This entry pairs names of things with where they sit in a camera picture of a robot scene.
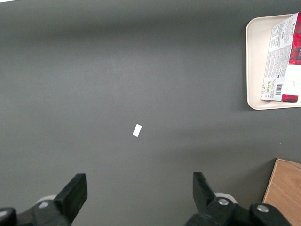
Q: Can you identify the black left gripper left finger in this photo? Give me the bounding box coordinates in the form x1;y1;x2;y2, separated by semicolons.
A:
0;173;88;226

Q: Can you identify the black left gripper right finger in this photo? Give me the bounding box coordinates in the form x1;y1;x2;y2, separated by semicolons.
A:
182;172;292;226

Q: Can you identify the beige plastic tray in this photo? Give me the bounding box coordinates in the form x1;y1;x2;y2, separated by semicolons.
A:
245;13;301;111

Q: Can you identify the light wooden board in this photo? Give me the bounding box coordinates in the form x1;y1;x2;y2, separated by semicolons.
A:
262;158;301;226

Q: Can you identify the small white paper label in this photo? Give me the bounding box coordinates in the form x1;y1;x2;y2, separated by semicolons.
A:
132;124;143;137

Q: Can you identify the red and white carton box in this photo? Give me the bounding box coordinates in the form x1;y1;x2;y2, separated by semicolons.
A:
260;12;301;104

